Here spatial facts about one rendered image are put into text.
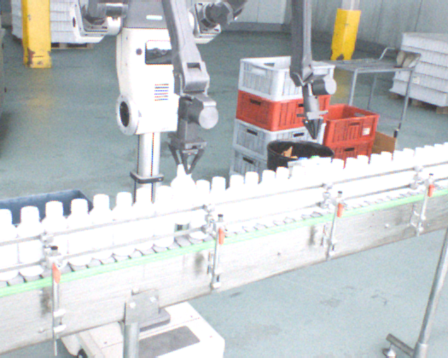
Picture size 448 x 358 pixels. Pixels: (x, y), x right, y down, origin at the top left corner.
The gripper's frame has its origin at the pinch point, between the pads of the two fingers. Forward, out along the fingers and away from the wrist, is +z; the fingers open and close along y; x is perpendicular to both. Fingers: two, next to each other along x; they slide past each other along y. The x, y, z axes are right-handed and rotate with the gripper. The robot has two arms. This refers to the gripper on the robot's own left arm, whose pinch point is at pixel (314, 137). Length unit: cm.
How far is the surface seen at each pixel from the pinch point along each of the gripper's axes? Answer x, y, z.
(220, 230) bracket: -26, -60, 21
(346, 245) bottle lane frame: -12.1, -1.1, 38.7
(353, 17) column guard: 631, 709, -208
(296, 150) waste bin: 151, 120, 11
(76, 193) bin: 43, -76, 10
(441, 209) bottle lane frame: -14, 50, 34
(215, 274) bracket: -20, -60, 34
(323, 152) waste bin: 133, 129, 14
